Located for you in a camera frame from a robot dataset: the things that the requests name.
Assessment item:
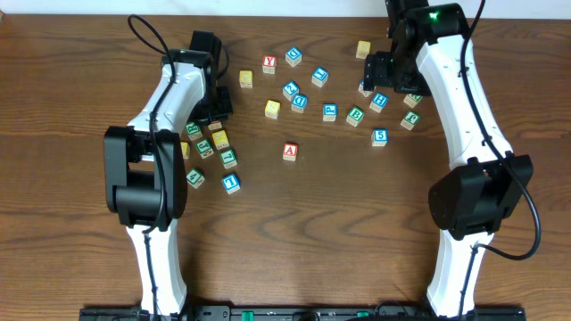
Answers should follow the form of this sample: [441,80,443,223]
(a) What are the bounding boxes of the blue H block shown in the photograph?
[369,93,389,113]

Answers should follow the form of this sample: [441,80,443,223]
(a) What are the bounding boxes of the green L block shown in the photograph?
[220,149,237,169]

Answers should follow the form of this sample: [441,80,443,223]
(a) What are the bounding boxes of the green j block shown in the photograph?
[401,111,420,131]
[195,138,214,159]

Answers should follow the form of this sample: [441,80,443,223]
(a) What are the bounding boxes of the blue T block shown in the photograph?
[221,173,241,194]

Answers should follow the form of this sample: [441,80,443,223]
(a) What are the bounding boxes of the yellow K block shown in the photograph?
[212,130,229,150]

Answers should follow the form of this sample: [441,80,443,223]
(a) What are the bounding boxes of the green 4 block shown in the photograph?
[186,168,205,189]

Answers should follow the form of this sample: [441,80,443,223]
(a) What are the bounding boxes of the green r block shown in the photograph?
[185,122,203,141]
[403,94,423,109]

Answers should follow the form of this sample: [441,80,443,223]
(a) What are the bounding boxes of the red A block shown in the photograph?
[282,143,298,161]

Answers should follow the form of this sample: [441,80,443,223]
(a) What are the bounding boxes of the green J block right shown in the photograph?
[401,111,420,131]

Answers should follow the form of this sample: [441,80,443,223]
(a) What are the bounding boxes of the green R block right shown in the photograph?
[403,94,423,109]

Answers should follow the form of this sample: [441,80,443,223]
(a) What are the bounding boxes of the blue X block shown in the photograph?
[358,81,374,97]

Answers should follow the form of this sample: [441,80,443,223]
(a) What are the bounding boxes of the blue 2 block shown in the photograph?
[282,81,300,102]

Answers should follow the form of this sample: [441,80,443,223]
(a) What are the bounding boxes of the blue J block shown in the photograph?
[311,67,329,87]

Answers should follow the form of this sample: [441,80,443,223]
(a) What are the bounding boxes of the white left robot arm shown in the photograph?
[103,31,233,320]

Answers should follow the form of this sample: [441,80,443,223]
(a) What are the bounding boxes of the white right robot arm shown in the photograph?
[364,0,534,320]

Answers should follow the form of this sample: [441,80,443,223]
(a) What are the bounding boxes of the blue D block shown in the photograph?
[292,95,308,113]

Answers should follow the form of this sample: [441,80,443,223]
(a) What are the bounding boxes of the blue P block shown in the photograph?
[322,103,337,122]

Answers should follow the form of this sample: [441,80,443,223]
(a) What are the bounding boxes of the yellow S block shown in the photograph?
[264,100,281,119]

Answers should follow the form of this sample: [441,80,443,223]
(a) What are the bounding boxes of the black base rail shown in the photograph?
[79,303,527,321]

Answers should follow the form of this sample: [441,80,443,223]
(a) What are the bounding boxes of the yellow G block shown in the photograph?
[180,142,190,160]

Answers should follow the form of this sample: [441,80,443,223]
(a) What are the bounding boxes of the red Y block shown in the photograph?
[262,55,277,74]

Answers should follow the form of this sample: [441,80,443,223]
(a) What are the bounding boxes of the yellow O block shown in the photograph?
[239,70,253,88]

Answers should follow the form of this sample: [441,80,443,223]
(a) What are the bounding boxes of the red I block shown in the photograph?
[208,120,222,131]

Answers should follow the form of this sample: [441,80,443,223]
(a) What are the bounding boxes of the yellow block far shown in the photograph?
[356,40,371,59]

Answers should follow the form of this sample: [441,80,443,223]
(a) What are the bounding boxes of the green B block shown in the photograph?
[346,106,365,127]

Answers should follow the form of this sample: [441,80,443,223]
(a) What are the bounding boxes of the blue 5 block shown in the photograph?
[371,128,389,147]

